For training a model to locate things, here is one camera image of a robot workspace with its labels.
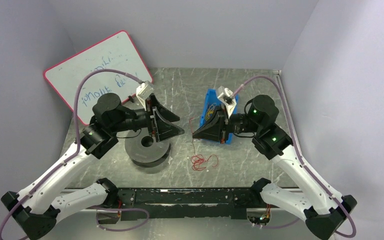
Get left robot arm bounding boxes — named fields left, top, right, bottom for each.
left=1, top=93, right=184, bottom=240

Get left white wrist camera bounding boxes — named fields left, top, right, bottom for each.
left=136, top=81, right=154, bottom=109

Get aluminium rail frame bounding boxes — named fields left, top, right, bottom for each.
left=39, top=69, right=337, bottom=240

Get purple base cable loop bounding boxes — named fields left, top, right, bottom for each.
left=95, top=207, right=150, bottom=233

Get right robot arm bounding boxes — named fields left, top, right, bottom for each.
left=192, top=94, right=357, bottom=240

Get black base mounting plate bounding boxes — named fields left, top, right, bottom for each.
left=98, top=187, right=267, bottom=221

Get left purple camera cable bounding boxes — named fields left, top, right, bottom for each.
left=0, top=68, right=145, bottom=240

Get grey cable spool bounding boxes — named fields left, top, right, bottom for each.
left=123, top=129, right=171, bottom=168

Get pink framed whiteboard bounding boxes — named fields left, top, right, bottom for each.
left=43, top=30, right=155, bottom=127

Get blue plastic bin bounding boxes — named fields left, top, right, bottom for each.
left=199, top=88, right=233, bottom=144

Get red wire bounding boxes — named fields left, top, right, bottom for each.
left=187, top=116, right=219, bottom=172

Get yellow wires bundle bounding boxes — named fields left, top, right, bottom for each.
left=204, top=103, right=218, bottom=123

